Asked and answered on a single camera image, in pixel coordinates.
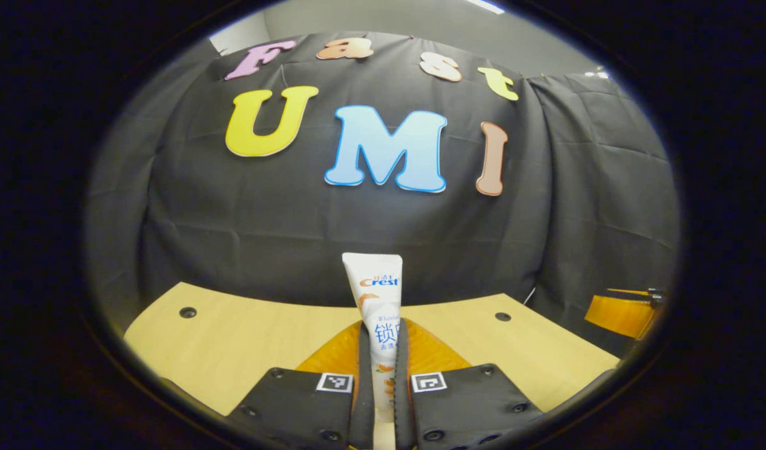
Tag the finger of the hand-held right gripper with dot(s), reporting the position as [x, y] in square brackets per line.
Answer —
[656, 296]
[617, 315]

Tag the long ceiling light panel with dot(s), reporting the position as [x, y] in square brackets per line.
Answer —
[484, 5]

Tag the white toothpaste tube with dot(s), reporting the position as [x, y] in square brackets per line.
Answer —
[373, 294]

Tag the small ceiling light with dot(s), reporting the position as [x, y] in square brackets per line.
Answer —
[596, 74]

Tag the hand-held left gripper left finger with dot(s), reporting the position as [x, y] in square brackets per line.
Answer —
[364, 400]

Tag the light wooden desktop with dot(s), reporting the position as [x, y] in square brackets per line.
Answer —
[232, 350]

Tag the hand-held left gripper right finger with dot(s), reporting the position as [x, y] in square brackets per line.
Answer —
[403, 400]

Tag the black backdrop cloth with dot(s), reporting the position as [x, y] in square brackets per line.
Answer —
[264, 237]

